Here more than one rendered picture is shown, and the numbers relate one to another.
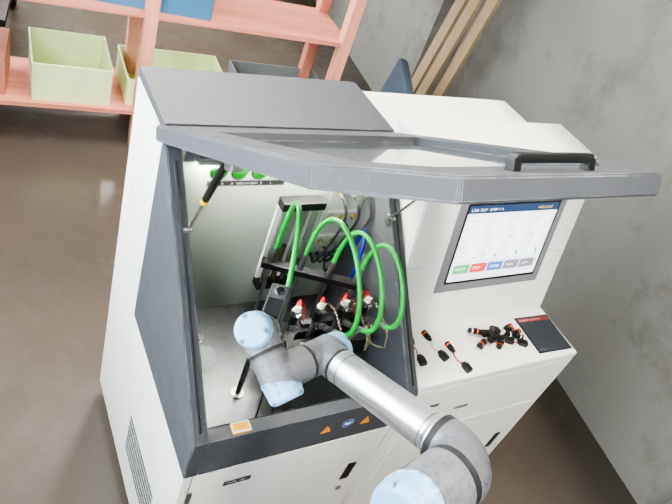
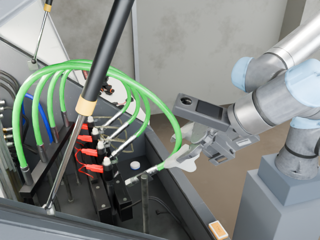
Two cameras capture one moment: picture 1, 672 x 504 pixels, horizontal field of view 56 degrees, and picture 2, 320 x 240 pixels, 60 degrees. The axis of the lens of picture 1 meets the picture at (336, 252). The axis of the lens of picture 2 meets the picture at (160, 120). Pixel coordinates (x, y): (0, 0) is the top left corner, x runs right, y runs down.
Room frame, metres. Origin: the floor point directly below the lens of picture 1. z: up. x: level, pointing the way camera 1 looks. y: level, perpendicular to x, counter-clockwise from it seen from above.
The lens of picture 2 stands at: (0.97, 0.56, 1.61)
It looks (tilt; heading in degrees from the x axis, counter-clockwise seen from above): 32 degrees down; 288
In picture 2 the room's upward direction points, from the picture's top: straight up
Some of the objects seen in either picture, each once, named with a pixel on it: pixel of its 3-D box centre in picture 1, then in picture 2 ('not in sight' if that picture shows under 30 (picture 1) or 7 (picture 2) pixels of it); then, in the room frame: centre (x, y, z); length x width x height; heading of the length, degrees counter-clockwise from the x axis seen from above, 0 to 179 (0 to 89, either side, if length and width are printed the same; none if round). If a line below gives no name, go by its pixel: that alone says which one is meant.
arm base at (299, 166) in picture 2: not in sight; (298, 155); (0.72, -0.37, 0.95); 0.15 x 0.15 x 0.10
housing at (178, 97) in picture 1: (307, 271); not in sight; (1.87, 0.07, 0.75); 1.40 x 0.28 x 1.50; 130
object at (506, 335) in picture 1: (499, 335); (103, 83); (1.66, -0.62, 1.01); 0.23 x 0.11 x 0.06; 130
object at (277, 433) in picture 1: (306, 427); (180, 195); (1.11, -0.12, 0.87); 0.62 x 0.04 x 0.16; 130
